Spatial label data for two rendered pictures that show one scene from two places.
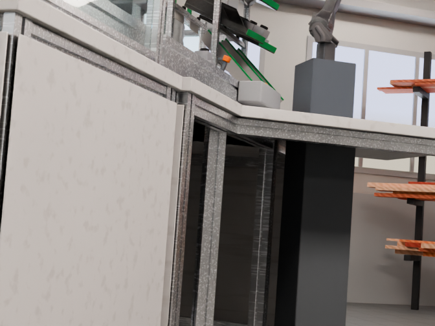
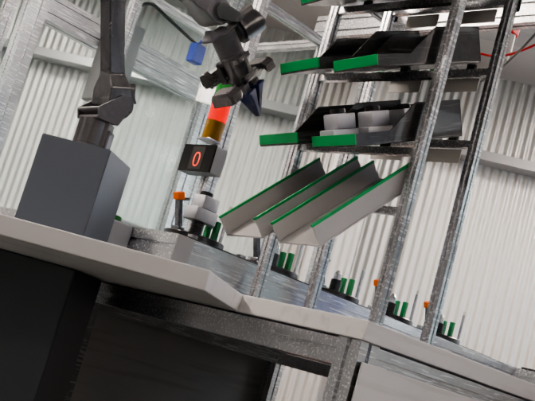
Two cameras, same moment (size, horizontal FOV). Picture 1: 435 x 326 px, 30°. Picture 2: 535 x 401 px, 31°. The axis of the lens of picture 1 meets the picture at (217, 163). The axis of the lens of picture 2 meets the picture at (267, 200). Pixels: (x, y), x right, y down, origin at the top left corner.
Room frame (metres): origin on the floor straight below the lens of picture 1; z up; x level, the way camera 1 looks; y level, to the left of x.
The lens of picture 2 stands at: (3.59, -1.75, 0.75)
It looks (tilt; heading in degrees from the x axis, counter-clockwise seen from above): 10 degrees up; 118
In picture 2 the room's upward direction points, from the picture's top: 16 degrees clockwise
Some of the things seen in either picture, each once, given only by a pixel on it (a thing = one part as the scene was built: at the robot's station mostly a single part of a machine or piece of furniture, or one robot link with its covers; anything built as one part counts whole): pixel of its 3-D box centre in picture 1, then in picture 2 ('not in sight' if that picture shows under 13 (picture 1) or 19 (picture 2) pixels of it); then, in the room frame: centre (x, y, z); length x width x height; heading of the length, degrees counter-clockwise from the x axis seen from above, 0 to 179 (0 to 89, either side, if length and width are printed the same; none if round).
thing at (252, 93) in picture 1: (259, 97); (88, 230); (2.34, -0.11, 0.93); 0.21 x 0.07 x 0.06; 161
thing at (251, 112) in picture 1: (313, 136); (77, 263); (2.48, -0.29, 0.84); 0.90 x 0.70 x 0.03; 107
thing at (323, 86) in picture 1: (323, 96); (72, 200); (2.43, -0.30, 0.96); 0.14 x 0.14 x 0.20; 17
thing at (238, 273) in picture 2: not in sight; (321, 321); (2.65, 0.52, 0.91); 1.24 x 0.33 x 0.10; 71
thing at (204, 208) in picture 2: (200, 59); (206, 208); (2.50, 0.07, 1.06); 0.08 x 0.04 x 0.07; 71
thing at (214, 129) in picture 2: not in sight; (212, 131); (2.35, 0.24, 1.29); 0.05 x 0.05 x 0.05
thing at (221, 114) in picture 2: not in sight; (218, 112); (2.35, 0.24, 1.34); 0.05 x 0.05 x 0.05
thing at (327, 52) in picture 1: (325, 54); (93, 136); (2.43, -0.30, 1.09); 0.07 x 0.07 x 0.06; 17
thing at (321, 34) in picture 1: (325, 35); (103, 108); (2.43, -0.30, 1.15); 0.09 x 0.07 x 0.06; 158
